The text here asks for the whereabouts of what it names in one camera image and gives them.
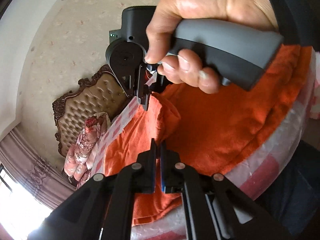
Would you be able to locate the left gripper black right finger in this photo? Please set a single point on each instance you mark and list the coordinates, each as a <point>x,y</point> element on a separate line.
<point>214,207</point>

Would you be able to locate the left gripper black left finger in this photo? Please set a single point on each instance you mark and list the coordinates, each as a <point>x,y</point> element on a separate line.
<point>103,207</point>

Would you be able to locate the orange pants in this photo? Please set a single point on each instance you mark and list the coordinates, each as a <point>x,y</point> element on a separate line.
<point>214,132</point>

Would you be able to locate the dark jacket sleeve forearm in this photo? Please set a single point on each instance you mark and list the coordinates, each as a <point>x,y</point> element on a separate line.
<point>298,21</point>

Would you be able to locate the person's right hand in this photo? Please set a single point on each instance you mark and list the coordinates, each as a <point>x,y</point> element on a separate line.
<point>187,67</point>

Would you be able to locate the red white checkered plastic sheet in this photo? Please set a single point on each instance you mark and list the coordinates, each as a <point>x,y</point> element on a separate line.
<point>258,171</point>

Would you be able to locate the floral folded quilt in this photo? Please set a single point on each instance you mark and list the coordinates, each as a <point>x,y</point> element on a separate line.
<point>81,155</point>

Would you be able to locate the pink curtain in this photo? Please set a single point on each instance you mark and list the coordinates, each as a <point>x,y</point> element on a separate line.
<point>34,173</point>

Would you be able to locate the tufted brown bed headboard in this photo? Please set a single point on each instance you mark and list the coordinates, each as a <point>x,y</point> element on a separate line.
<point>100,93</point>

